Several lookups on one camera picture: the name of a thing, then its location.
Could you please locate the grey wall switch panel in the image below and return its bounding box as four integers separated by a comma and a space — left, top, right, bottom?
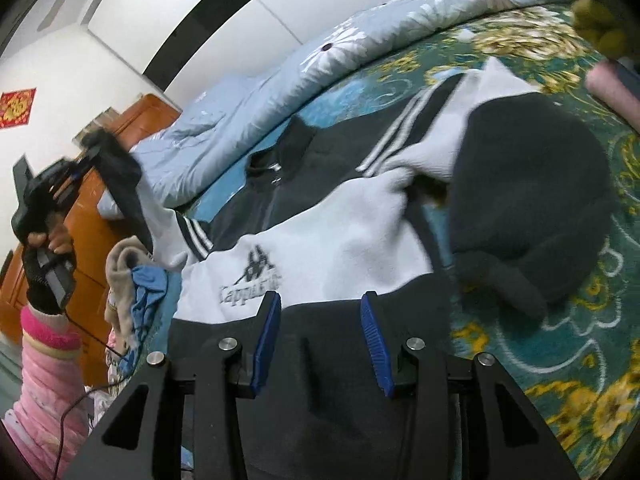
74, 107, 118, 146

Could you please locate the black and white striped jacket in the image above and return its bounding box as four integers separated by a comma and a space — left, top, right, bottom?
82, 57, 618, 480

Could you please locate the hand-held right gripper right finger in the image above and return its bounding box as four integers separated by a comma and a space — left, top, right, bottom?
360, 291, 583, 480

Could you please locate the light blue floral quilt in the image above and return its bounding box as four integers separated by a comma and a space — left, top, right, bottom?
97, 0, 576, 221

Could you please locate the grey fuzzy sweater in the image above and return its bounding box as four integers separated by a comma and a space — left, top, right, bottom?
104, 234, 151, 331

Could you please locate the person's left hand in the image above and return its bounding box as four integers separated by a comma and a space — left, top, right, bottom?
22, 222, 78, 316

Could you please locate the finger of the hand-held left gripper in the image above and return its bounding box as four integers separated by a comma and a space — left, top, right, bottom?
67, 145, 98, 181

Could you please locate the pink cloth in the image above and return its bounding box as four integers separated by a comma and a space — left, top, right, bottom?
586, 59, 640, 133

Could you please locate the white wardrobe with black stripe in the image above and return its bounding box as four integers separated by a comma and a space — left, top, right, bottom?
85, 0, 441, 106

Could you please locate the blue sweatshirt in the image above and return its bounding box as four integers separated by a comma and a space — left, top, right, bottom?
127, 265, 171, 356

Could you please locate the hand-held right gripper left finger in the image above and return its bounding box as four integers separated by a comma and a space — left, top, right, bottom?
60, 291, 282, 480

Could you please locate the red wall decoration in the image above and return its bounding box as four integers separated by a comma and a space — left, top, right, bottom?
0, 87, 37, 131

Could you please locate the orange wooden headboard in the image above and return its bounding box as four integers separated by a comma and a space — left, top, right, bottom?
0, 92, 183, 386

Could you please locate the black cable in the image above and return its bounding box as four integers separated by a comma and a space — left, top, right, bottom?
50, 310, 126, 480

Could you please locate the yellow-green fuzzy cloth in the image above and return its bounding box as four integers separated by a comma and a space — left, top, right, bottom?
570, 0, 631, 56

